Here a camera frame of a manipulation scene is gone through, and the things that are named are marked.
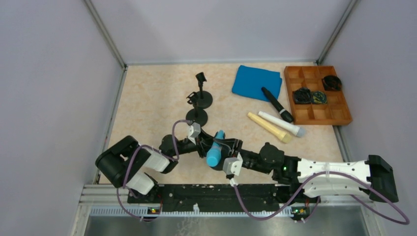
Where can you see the white toy microphone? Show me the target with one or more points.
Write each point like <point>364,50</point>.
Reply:
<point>293,129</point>

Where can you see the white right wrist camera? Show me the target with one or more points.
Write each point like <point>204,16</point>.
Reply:
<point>233,165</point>

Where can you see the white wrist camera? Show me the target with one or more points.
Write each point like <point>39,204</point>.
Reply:
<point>233,165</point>
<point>194,131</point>

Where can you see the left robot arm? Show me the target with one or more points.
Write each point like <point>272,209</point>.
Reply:
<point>121,164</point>

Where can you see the black mic stand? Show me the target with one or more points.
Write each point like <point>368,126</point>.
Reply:
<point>204,98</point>
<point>196,114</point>
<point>224,151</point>

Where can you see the blue toy microphone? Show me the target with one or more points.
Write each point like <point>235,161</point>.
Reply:
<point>213,156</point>

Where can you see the yellow toy microphone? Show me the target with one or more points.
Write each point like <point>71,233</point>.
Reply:
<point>281,135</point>

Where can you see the wooden compartment tray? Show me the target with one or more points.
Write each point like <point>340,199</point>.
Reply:
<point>316,96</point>

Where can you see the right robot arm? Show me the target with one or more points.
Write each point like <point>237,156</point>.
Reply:
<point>372,177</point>

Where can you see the blue folded cloth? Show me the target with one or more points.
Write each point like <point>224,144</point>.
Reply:
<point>249,82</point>

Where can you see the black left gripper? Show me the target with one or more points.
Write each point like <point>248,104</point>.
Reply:
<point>202,147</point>

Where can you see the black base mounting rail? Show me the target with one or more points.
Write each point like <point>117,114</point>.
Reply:
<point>221,197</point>

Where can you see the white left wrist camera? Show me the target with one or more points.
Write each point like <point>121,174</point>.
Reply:
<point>194,131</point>

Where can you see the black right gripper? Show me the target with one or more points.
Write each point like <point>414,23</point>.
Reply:
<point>236,153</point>

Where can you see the black toy microphone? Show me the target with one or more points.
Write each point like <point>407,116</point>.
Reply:
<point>285,115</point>

